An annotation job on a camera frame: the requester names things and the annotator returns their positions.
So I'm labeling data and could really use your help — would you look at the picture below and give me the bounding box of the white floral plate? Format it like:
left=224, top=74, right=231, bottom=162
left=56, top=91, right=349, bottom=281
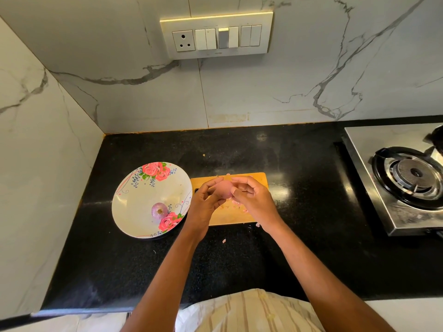
left=111, top=161, right=193, bottom=239

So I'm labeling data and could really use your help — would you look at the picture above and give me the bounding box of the black stone countertop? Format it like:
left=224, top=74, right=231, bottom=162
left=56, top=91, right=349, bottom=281
left=40, top=115, right=443, bottom=313

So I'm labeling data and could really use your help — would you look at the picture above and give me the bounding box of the white wall switch panel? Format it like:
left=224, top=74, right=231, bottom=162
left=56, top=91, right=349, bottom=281
left=160, top=12, right=274, bottom=61

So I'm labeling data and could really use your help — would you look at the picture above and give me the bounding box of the small pink onion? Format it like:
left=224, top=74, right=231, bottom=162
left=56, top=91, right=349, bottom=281
left=213, top=179, right=236, bottom=201
left=151, top=202, right=170, bottom=221

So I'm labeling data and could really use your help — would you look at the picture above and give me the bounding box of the pile of onion peels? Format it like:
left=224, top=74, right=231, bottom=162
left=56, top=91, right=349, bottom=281
left=220, top=198, right=263, bottom=243

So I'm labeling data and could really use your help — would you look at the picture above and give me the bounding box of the beige striped garment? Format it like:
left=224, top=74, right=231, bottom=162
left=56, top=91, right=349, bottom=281
left=174, top=288, right=326, bottom=332

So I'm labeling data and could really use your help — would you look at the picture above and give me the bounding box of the person's right forearm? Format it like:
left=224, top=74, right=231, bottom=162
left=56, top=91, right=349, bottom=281
left=267, top=220, right=397, bottom=332

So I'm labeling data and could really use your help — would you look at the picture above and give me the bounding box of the person's right hand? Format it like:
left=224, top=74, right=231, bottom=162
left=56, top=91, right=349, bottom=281
left=230, top=175, right=286, bottom=232

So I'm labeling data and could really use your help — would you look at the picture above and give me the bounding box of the stainless steel gas stove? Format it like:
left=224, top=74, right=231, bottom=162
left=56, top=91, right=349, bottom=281
left=342, top=122, right=443, bottom=237

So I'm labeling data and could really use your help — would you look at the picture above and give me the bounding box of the person's left hand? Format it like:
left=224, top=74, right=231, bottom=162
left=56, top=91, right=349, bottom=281
left=183, top=178, right=236, bottom=238

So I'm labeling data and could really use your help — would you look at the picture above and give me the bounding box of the person's left forearm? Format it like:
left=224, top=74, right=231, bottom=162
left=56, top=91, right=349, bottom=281
left=121, top=226, right=206, bottom=332

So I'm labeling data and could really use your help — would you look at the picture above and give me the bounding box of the black stove burner grate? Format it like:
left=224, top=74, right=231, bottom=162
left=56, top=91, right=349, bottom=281
left=371, top=146, right=443, bottom=210
left=426, top=124, right=443, bottom=156

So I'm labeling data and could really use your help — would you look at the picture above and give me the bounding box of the wooden cutting board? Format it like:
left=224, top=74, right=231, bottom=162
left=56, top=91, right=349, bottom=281
left=190, top=172, right=269, bottom=227

